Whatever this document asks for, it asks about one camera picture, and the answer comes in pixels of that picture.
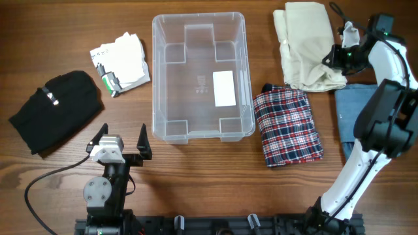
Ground clear plastic storage bin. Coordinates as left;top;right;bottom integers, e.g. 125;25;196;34
152;12;255;144

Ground beige cloth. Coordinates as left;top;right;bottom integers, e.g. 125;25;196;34
273;2;347;92

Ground white label in bin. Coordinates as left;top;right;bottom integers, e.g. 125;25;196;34
213;70;236;107

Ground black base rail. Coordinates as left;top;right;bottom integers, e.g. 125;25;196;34
74;214;365;235

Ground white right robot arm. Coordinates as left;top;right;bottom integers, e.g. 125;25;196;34
301;12;417;234

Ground folded plaid shirt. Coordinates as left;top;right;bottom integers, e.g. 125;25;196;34
253;84;324;168

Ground blue jeans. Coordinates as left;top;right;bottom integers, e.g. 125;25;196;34
334;84;378;160

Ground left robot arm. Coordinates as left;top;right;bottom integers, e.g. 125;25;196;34
74;123;152;235

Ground folded white printed t-shirt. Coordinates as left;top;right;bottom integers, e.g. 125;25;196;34
89;32;151;97

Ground folded black garment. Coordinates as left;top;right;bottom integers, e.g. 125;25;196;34
9;70;102;155

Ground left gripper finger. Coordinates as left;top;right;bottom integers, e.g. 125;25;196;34
89;123;108;146
137;123;152;154

